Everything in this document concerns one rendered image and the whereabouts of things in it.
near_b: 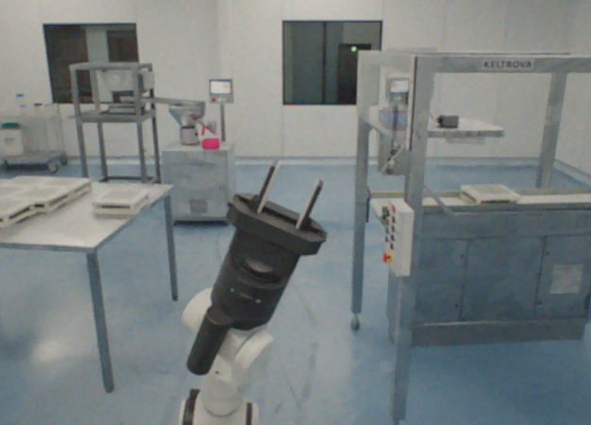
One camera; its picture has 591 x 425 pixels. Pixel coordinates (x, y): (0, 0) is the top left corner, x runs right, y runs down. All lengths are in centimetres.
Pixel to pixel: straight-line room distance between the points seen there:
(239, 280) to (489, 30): 753
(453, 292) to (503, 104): 533
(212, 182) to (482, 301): 280
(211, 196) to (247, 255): 443
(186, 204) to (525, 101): 519
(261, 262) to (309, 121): 708
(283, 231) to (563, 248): 280
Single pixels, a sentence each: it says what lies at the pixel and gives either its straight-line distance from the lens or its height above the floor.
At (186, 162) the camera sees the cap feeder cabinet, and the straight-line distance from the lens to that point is 503.
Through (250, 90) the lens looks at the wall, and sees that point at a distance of 767.
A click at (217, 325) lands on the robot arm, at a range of 66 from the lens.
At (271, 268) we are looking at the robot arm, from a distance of 64.
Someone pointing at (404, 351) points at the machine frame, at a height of 47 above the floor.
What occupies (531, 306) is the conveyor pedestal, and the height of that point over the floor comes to 24.
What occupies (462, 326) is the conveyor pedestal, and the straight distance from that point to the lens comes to 327.
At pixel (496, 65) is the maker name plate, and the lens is 207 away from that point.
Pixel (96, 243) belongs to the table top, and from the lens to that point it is 260.
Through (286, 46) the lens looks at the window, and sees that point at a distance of 762.
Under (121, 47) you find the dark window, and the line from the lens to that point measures 802.
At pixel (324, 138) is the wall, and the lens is 774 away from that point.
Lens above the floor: 171
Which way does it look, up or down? 18 degrees down
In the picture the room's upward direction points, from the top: straight up
